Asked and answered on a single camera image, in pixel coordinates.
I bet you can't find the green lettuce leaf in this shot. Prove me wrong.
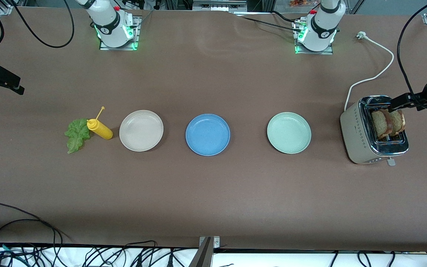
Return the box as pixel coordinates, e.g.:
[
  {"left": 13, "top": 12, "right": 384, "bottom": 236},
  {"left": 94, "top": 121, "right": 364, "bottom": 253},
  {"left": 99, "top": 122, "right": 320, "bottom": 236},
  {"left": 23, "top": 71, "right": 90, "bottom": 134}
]
[{"left": 64, "top": 118, "right": 92, "bottom": 154}]

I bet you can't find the brown bread slice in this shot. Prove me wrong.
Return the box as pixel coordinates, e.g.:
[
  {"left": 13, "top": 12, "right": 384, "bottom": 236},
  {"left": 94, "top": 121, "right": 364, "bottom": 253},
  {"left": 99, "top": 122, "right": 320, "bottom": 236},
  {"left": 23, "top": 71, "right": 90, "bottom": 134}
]
[
  {"left": 388, "top": 108, "right": 406, "bottom": 136},
  {"left": 371, "top": 109, "right": 395, "bottom": 140}
]

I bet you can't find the beige chrome toaster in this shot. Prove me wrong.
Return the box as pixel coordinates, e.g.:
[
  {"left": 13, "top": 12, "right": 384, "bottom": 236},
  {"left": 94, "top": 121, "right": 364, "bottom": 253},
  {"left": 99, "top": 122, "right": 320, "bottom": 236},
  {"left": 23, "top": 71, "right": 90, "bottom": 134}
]
[{"left": 340, "top": 95, "right": 410, "bottom": 166}]

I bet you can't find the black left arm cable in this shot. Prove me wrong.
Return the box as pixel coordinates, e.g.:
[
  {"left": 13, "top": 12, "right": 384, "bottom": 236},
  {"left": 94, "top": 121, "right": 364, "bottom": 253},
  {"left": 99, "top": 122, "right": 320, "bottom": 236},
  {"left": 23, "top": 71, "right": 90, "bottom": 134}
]
[{"left": 397, "top": 0, "right": 427, "bottom": 106}]

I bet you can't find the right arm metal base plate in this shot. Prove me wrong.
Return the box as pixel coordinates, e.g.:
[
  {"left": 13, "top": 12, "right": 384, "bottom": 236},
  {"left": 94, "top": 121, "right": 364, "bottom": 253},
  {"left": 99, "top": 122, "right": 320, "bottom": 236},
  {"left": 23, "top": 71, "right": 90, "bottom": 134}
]
[{"left": 99, "top": 16, "right": 140, "bottom": 51}]

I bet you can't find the looped black cable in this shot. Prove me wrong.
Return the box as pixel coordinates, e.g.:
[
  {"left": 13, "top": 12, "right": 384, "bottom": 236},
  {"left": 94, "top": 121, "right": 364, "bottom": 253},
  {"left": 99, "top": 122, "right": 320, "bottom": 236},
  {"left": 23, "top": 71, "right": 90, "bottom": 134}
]
[{"left": 0, "top": 219, "right": 64, "bottom": 267}]

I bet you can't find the grey metal device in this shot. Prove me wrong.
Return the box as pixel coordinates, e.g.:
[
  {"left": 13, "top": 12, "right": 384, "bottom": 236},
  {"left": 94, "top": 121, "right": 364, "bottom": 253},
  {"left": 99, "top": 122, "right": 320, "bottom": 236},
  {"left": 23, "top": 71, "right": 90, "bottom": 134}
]
[{"left": 192, "top": 0, "right": 248, "bottom": 11}]

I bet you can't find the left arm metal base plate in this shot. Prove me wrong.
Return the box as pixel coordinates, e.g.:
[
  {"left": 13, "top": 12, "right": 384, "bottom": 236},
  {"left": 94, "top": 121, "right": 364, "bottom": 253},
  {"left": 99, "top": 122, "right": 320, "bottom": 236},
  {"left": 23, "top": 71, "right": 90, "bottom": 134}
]
[{"left": 294, "top": 20, "right": 334, "bottom": 55}]

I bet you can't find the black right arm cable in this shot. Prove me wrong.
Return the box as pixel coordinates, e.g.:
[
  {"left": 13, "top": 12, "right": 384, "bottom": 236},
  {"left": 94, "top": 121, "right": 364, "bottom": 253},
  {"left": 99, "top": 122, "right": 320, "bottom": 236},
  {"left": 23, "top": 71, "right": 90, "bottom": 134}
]
[{"left": 0, "top": 0, "right": 76, "bottom": 60}]

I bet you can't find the black base cable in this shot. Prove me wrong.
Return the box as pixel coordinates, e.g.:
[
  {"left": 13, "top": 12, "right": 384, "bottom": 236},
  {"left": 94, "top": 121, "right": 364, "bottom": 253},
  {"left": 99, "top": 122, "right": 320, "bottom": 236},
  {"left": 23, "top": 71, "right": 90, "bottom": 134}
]
[{"left": 232, "top": 11, "right": 305, "bottom": 33}]

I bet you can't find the beige round plate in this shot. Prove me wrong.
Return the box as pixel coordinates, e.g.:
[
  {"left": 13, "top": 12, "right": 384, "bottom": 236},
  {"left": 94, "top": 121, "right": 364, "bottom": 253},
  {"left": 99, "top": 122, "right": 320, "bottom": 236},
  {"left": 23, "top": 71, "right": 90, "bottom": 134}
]
[{"left": 119, "top": 110, "right": 164, "bottom": 152}]

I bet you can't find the pale green round plate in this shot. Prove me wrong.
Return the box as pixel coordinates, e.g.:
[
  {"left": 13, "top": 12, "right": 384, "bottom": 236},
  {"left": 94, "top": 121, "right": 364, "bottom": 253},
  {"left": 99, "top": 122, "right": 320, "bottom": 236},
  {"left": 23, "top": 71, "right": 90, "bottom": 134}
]
[{"left": 267, "top": 112, "right": 312, "bottom": 154}]

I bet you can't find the grey aluminium bar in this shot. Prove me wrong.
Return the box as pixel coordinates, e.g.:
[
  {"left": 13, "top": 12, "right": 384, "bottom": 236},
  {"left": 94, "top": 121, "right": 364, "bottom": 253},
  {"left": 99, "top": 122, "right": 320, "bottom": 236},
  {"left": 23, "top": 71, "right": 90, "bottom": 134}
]
[{"left": 189, "top": 237, "right": 214, "bottom": 267}]

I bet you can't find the yellow squeeze bottle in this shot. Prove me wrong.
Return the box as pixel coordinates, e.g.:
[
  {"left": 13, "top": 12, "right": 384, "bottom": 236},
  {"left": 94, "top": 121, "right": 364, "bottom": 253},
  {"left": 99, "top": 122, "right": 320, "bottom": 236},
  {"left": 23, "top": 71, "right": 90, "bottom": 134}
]
[{"left": 86, "top": 106, "right": 114, "bottom": 140}]

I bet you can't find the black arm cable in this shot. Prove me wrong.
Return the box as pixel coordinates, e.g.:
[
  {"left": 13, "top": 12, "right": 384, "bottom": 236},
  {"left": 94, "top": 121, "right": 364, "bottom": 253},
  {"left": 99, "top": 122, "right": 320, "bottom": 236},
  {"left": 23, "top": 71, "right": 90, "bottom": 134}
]
[
  {"left": 0, "top": 0, "right": 76, "bottom": 60},
  {"left": 397, "top": 0, "right": 427, "bottom": 106}
]

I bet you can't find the white toaster power cord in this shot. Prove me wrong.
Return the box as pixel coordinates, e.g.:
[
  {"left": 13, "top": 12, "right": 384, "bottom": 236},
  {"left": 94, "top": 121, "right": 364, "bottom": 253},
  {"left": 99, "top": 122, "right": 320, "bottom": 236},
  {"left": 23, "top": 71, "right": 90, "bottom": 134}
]
[{"left": 344, "top": 31, "right": 395, "bottom": 112}]

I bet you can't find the metal table edge bracket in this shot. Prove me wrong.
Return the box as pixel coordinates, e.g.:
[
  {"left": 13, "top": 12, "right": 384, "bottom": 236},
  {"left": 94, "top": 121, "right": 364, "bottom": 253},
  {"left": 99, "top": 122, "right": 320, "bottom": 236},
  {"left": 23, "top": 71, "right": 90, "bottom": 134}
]
[{"left": 199, "top": 236, "right": 220, "bottom": 248}]

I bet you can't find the blue round plate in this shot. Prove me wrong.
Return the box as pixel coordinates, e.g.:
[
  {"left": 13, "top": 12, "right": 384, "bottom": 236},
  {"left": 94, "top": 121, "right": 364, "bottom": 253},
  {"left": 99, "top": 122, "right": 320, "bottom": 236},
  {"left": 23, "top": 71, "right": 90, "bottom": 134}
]
[{"left": 185, "top": 113, "right": 231, "bottom": 156}]

